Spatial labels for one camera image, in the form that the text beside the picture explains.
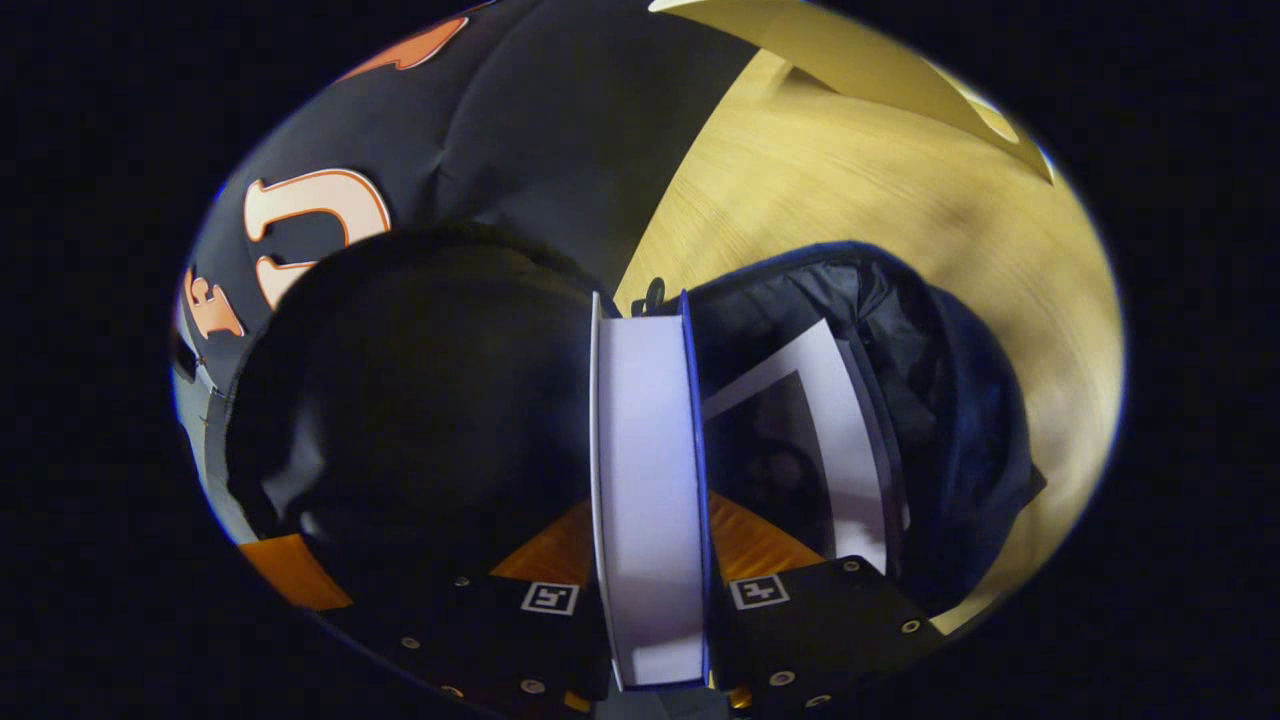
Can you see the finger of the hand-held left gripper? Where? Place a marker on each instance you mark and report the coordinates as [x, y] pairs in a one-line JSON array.
[[295, 570]]

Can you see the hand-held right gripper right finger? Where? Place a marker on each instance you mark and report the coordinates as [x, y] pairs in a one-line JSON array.
[[820, 630]]

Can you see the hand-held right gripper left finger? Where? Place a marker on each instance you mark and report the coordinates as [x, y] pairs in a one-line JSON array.
[[480, 630]]

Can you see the book with white-bordered cover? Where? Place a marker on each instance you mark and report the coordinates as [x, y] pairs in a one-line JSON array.
[[850, 420]]

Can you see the book with blue cover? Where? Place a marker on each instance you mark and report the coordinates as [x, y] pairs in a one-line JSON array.
[[650, 450]]

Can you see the blue schoolbag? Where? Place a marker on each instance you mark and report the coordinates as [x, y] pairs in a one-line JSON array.
[[985, 420]]

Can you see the white plastic bookshelf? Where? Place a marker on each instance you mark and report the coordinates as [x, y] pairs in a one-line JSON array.
[[880, 70]]

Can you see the black backdrop cloth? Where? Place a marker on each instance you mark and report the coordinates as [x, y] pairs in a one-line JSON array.
[[560, 120]]

